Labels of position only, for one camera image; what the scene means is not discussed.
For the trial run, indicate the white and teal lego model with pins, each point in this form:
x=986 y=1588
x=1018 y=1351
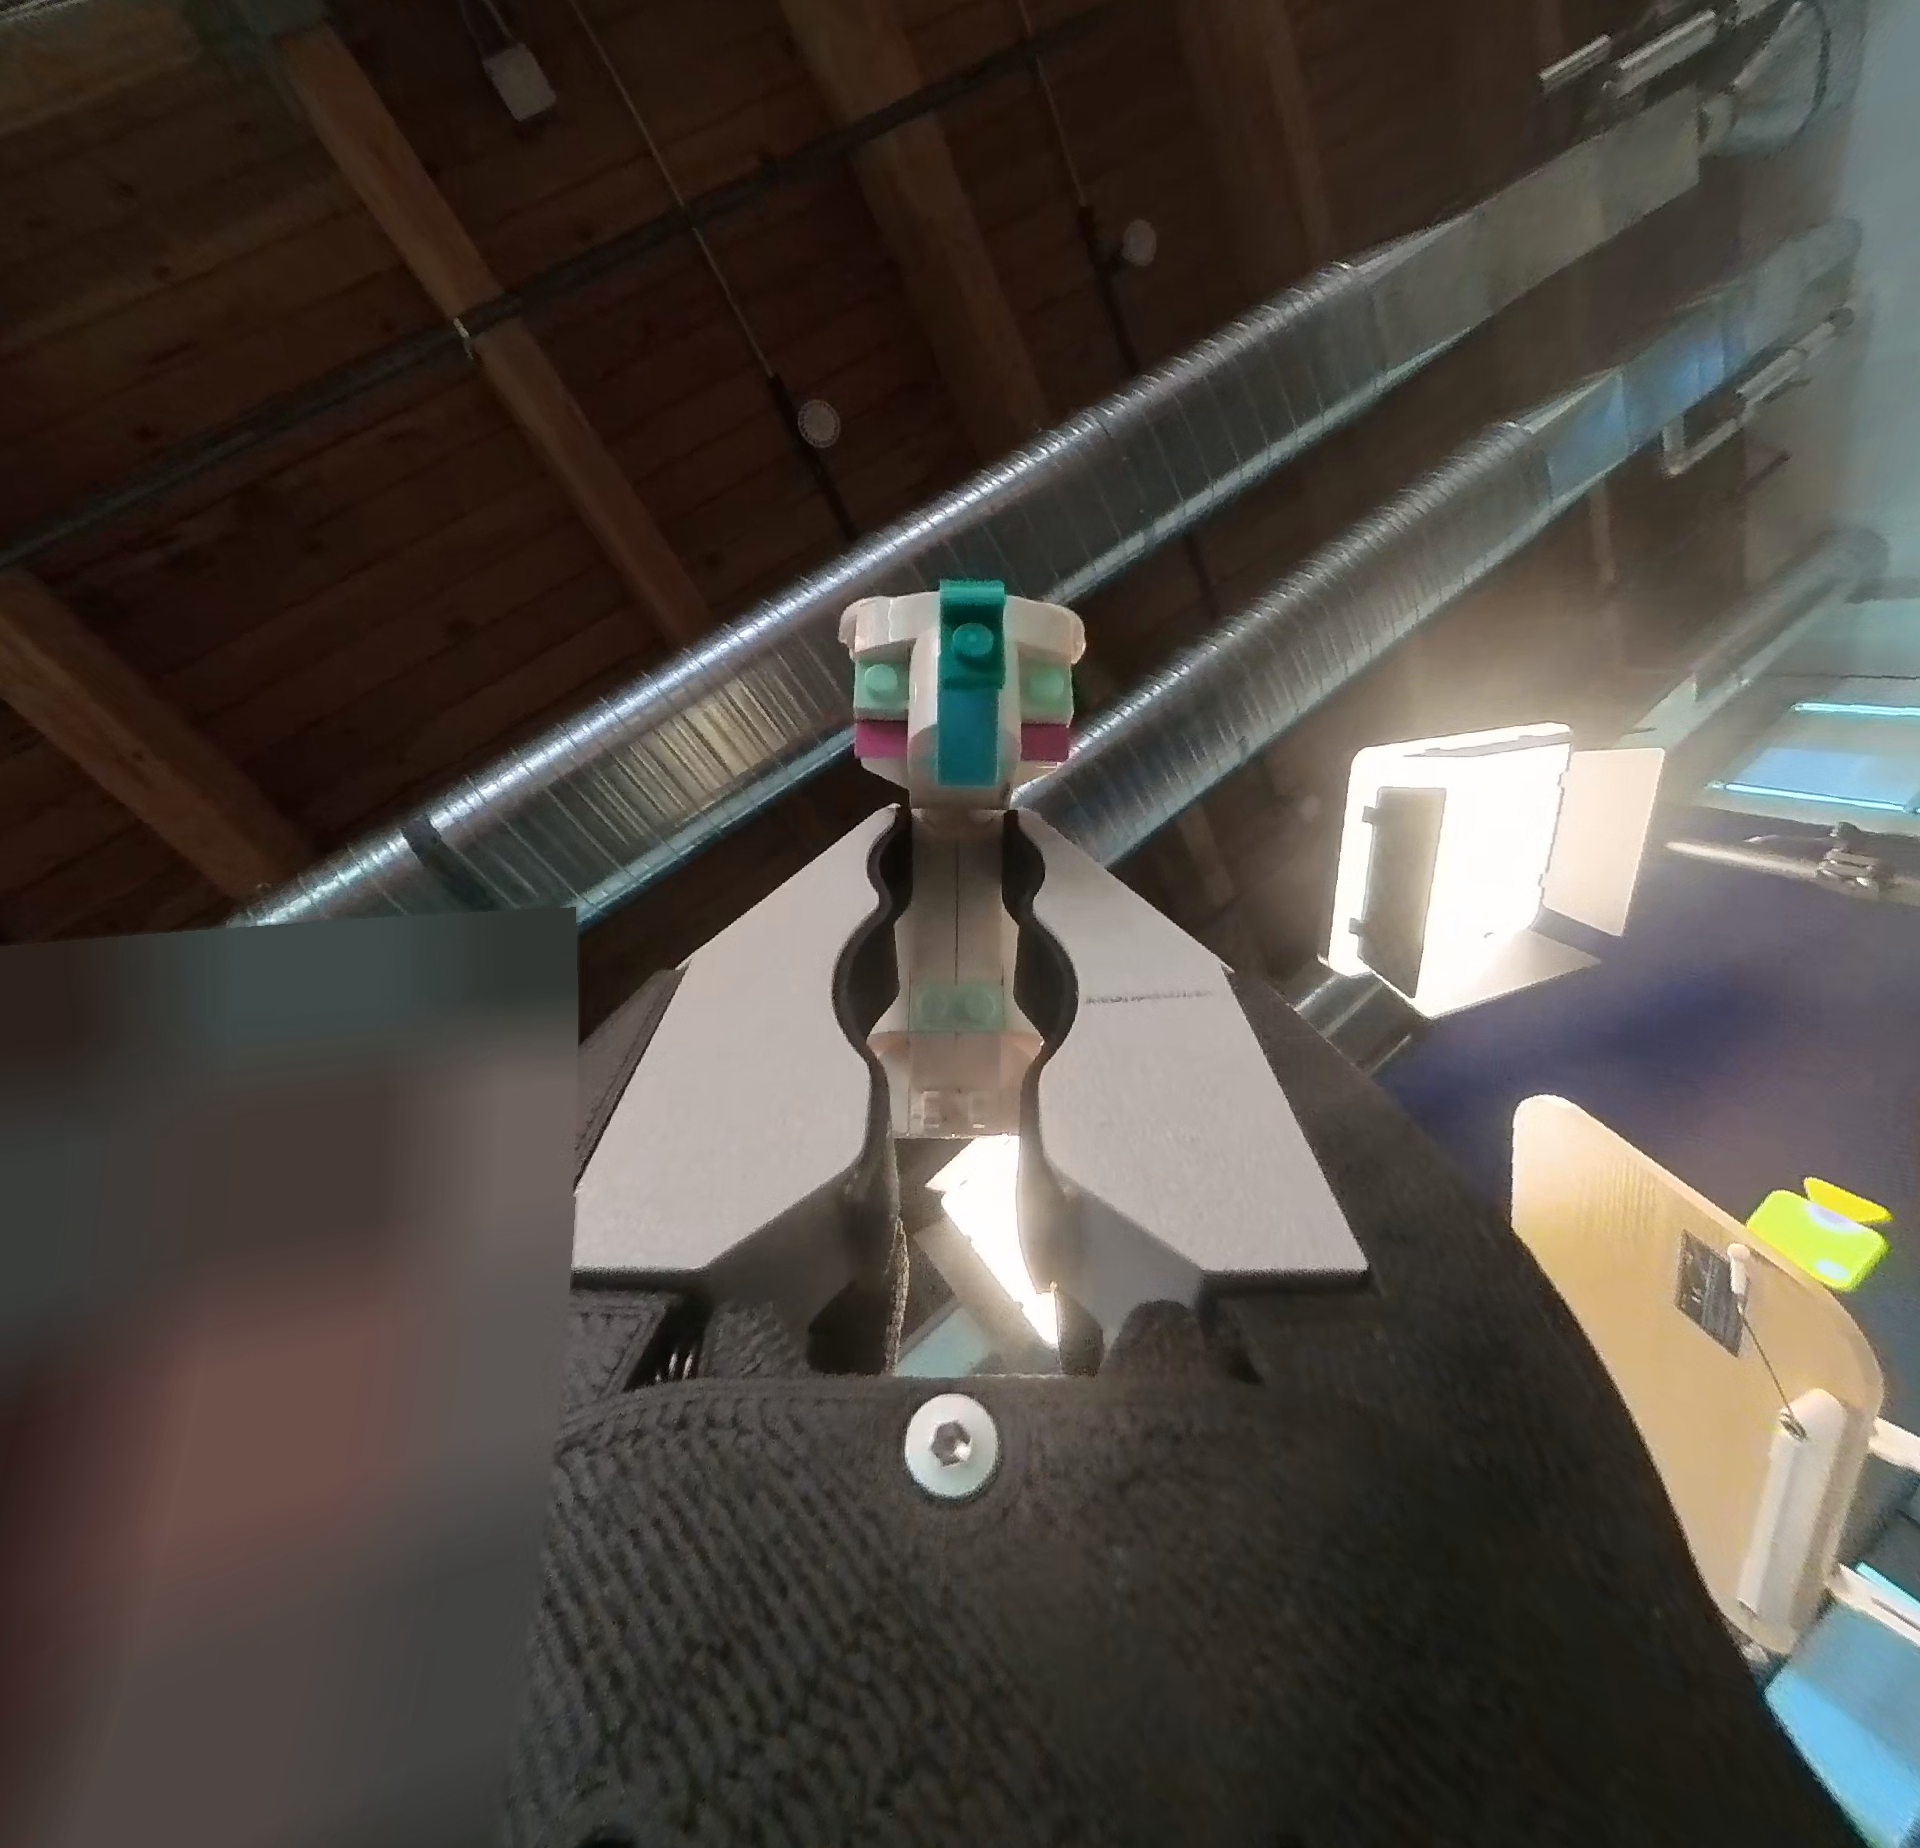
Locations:
x=961 y=737

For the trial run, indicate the neon yellow tag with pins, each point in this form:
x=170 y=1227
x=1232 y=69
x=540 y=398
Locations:
x=1807 y=1242

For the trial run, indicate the white plastic bracket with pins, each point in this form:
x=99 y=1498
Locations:
x=1791 y=1504

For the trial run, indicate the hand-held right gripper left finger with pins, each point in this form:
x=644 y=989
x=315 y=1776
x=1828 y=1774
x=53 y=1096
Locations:
x=721 y=1128

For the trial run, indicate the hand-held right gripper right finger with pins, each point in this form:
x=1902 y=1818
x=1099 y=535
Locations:
x=1185 y=1128

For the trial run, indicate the pale plywood panel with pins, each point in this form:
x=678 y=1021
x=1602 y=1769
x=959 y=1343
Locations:
x=1620 y=1277

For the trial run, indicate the large ribbed metal duct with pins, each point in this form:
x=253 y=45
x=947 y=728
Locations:
x=1051 y=497

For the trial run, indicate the bright studio light panel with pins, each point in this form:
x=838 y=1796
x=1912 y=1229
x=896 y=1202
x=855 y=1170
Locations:
x=1485 y=857

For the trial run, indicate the grey metal pipe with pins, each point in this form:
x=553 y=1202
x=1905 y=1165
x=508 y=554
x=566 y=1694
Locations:
x=1801 y=588

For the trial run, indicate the round white ceiling sensor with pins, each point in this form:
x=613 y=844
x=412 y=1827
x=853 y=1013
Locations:
x=1139 y=241
x=821 y=422

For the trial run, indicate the slim ribbed metal duct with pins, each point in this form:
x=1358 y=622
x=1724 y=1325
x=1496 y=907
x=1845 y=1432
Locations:
x=1350 y=557

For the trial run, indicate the white ceiling junction box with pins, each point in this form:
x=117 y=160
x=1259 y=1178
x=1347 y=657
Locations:
x=517 y=82

